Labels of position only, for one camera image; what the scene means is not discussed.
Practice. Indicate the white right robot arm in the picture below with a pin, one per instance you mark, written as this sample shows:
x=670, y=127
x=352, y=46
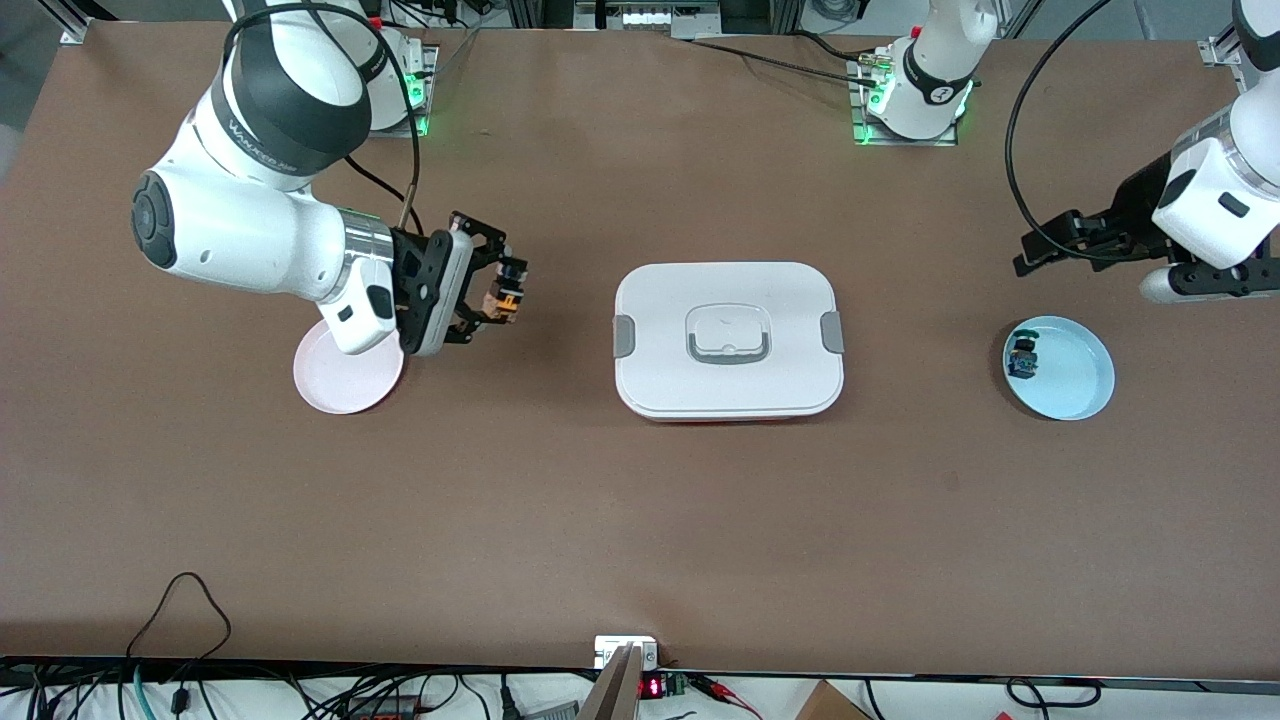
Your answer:
x=250, y=220

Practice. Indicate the pink round plate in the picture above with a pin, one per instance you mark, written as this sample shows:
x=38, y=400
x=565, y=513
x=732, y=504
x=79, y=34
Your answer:
x=340, y=390

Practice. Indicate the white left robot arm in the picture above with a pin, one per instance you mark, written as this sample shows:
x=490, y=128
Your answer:
x=935, y=60

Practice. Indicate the aluminium frame bracket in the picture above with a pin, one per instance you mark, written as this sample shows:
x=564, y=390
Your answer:
x=1218, y=52
x=72, y=25

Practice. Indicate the brown cardboard piece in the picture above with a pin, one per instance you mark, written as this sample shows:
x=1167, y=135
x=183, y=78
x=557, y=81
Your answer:
x=830, y=705

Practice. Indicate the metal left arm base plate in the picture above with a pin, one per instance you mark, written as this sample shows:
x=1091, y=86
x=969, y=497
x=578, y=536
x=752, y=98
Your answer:
x=905, y=141

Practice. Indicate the orange push-button switch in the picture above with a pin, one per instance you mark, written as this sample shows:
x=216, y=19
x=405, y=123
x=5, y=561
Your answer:
x=508, y=295

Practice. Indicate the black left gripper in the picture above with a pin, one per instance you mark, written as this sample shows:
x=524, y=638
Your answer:
x=1132, y=212

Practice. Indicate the red digit display board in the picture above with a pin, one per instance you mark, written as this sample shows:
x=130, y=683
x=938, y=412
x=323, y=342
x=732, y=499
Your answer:
x=655, y=686

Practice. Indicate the white post mount bracket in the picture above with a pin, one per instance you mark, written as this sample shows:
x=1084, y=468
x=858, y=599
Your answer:
x=605, y=648

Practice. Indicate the red clip lead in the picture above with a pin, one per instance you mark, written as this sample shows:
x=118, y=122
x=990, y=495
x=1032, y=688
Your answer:
x=725, y=690

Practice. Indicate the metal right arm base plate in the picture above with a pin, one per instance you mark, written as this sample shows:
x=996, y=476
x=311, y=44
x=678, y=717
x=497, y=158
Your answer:
x=432, y=60

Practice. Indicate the white lunch box grey latches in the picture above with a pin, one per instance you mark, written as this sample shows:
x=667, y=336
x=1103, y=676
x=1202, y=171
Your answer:
x=780, y=300

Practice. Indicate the aluminium camera post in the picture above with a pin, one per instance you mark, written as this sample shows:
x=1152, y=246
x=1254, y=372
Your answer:
x=612, y=690

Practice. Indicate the green push-button switch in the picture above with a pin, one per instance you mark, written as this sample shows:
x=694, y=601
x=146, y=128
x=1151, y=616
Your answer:
x=1023, y=360

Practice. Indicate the light blue round plate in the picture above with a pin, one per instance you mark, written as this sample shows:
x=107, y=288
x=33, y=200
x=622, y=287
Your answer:
x=1075, y=370

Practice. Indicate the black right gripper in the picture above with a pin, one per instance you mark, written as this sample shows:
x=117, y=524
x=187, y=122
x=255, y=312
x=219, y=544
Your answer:
x=478, y=268

